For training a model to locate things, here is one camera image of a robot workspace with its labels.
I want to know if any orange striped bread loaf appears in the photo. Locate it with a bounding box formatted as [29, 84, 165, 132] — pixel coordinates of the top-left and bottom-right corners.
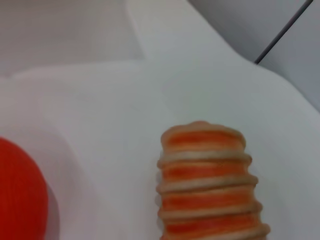
[156, 120, 272, 240]

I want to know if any orange toy fruit with stem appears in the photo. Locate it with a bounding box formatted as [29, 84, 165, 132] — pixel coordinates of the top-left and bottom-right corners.
[0, 136, 61, 240]

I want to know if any dark wall seam strip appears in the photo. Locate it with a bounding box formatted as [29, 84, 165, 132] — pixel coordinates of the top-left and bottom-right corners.
[253, 0, 315, 65]

